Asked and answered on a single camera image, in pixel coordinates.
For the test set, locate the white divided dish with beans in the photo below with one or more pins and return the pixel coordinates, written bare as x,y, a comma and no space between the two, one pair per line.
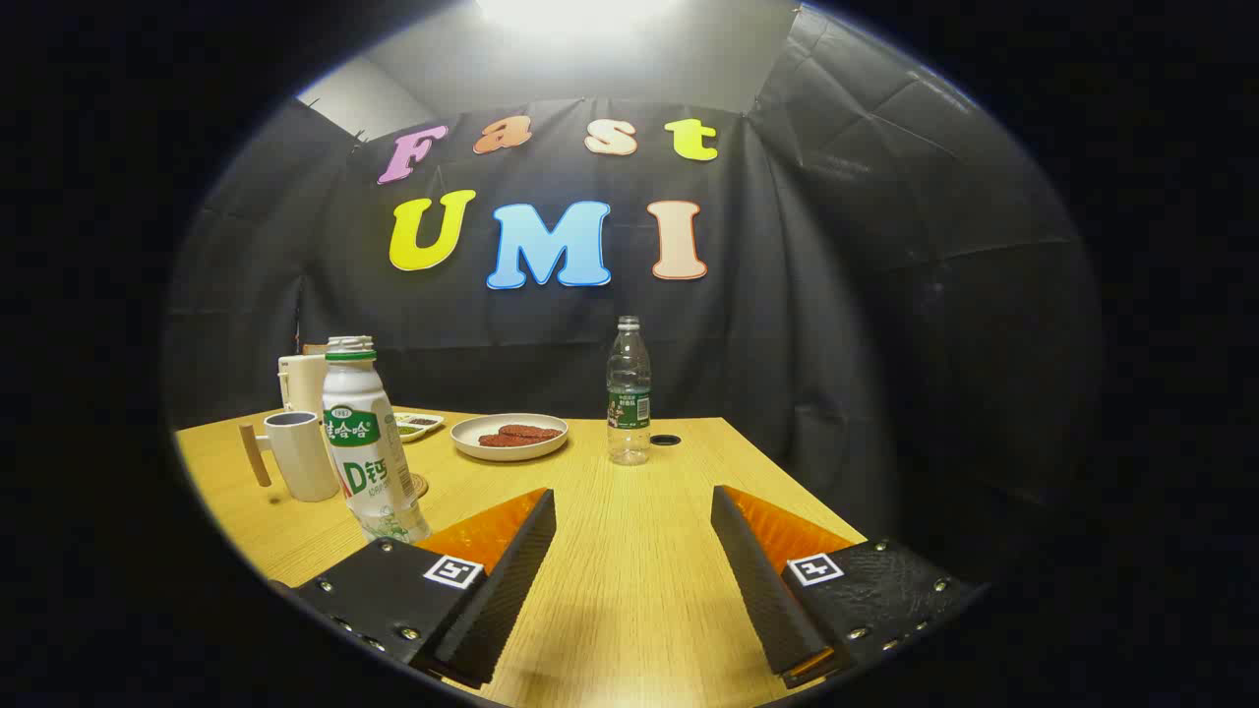
418,427

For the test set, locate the brown meat patty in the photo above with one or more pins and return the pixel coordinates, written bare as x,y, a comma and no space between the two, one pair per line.
536,431
502,442

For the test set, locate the white juice bottle green label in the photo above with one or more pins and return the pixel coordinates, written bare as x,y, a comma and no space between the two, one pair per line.
366,433

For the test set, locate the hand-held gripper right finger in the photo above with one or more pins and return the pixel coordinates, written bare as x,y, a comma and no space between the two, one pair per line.
762,590

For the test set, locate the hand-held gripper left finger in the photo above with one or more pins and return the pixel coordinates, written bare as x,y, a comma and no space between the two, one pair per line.
502,600

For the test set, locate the round white plate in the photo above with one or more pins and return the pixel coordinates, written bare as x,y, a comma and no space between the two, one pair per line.
472,441

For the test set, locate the black backdrop cloth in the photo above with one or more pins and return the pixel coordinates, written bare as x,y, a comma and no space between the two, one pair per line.
836,295

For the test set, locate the round cork coaster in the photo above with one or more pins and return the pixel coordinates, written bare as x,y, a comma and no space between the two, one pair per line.
421,486

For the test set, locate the wooden table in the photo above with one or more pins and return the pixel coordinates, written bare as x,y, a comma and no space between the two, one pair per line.
629,551

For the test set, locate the clear plastic water bottle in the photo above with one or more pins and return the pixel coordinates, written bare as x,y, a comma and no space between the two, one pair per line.
629,393

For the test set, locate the cream toaster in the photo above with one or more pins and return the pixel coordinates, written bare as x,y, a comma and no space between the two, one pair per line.
303,383

